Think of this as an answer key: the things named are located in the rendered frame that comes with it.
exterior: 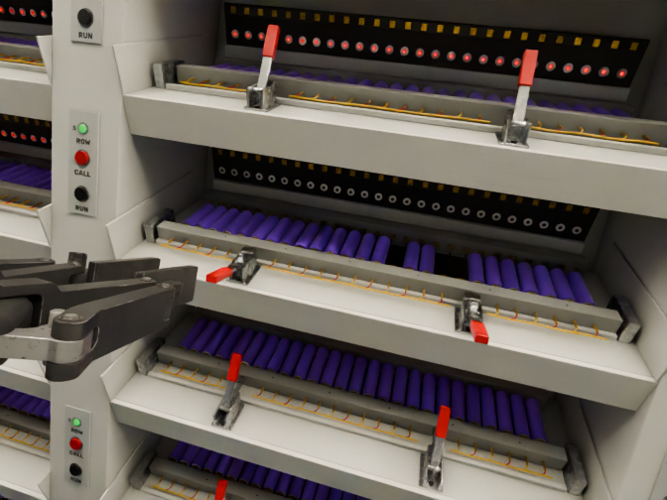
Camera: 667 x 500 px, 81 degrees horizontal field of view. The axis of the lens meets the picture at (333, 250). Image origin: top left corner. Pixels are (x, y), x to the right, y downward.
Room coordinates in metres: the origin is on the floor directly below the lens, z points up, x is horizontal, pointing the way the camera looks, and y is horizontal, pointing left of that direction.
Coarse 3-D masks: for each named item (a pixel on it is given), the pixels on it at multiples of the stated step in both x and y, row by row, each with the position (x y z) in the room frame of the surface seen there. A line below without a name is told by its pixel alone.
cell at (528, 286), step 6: (522, 264) 0.50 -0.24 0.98; (528, 264) 0.50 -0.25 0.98; (516, 270) 0.50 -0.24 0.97; (522, 270) 0.49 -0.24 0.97; (528, 270) 0.49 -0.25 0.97; (522, 276) 0.48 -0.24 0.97; (528, 276) 0.47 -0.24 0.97; (522, 282) 0.47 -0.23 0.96; (528, 282) 0.46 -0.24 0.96; (534, 282) 0.47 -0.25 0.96; (522, 288) 0.46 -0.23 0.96; (528, 288) 0.45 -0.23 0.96; (534, 288) 0.45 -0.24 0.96
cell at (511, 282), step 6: (504, 264) 0.50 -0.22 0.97; (510, 264) 0.50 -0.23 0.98; (504, 270) 0.49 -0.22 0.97; (510, 270) 0.48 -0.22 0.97; (504, 276) 0.48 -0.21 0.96; (510, 276) 0.47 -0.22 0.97; (516, 276) 0.48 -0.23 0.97; (504, 282) 0.47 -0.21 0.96; (510, 282) 0.46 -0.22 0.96; (516, 282) 0.46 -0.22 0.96; (504, 288) 0.46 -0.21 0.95; (510, 288) 0.45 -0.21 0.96; (516, 288) 0.45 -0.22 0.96
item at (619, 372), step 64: (192, 192) 0.62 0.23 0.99; (256, 192) 0.61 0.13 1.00; (128, 256) 0.47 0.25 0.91; (192, 256) 0.49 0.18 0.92; (320, 320) 0.42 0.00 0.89; (384, 320) 0.40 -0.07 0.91; (448, 320) 0.41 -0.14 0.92; (512, 320) 0.42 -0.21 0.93; (640, 320) 0.41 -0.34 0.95; (576, 384) 0.38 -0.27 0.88; (640, 384) 0.36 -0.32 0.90
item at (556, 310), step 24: (192, 240) 0.50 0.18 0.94; (216, 240) 0.49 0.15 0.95; (240, 240) 0.49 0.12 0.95; (264, 240) 0.49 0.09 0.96; (288, 264) 0.48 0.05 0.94; (312, 264) 0.47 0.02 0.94; (336, 264) 0.46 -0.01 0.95; (360, 264) 0.46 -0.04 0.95; (384, 264) 0.47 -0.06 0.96; (360, 288) 0.44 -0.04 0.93; (408, 288) 0.45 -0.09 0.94; (432, 288) 0.44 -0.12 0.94; (456, 288) 0.43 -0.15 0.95; (480, 288) 0.44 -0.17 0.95; (528, 312) 0.42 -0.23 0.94; (552, 312) 0.42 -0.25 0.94; (576, 312) 0.41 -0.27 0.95; (600, 312) 0.41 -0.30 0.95
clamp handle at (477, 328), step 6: (474, 306) 0.40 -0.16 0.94; (468, 312) 0.40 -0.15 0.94; (474, 312) 0.40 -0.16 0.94; (468, 318) 0.38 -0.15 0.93; (474, 318) 0.38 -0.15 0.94; (474, 324) 0.36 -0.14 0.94; (480, 324) 0.36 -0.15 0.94; (474, 330) 0.34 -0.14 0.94; (480, 330) 0.34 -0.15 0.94; (474, 336) 0.34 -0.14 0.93; (480, 336) 0.33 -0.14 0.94; (486, 336) 0.33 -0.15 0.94; (480, 342) 0.33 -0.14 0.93; (486, 342) 0.33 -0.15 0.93
